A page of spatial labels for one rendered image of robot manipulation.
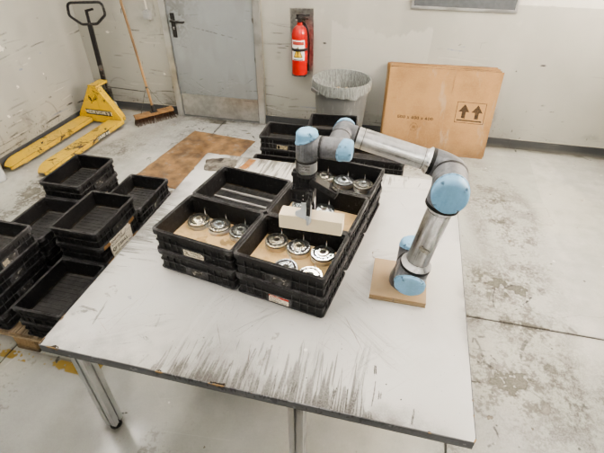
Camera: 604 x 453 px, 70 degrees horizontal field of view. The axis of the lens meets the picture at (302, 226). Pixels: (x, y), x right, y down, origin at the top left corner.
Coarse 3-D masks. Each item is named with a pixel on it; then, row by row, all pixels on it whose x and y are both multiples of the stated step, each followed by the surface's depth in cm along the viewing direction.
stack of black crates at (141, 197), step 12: (132, 180) 309; (144, 180) 307; (156, 180) 304; (120, 192) 298; (132, 192) 307; (144, 192) 307; (156, 192) 289; (168, 192) 307; (144, 204) 277; (156, 204) 293; (144, 216) 280
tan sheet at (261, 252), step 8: (264, 240) 193; (256, 248) 189; (264, 248) 189; (312, 248) 189; (256, 256) 184; (264, 256) 184; (272, 256) 184; (280, 256) 184; (288, 256) 184; (304, 264) 180; (312, 264) 180
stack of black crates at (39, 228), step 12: (36, 204) 278; (48, 204) 286; (60, 204) 283; (72, 204) 280; (24, 216) 270; (36, 216) 279; (48, 216) 284; (60, 216) 284; (36, 228) 274; (48, 228) 273; (48, 240) 256; (48, 252) 256; (60, 252) 267; (48, 264) 262
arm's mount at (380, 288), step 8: (376, 264) 195; (384, 264) 195; (392, 264) 195; (376, 272) 191; (384, 272) 191; (376, 280) 187; (384, 280) 187; (376, 288) 184; (384, 288) 184; (392, 288) 184; (376, 296) 181; (384, 296) 180; (392, 296) 180; (400, 296) 180; (408, 296) 180; (416, 296) 180; (424, 296) 180; (408, 304) 179; (416, 304) 178; (424, 304) 177
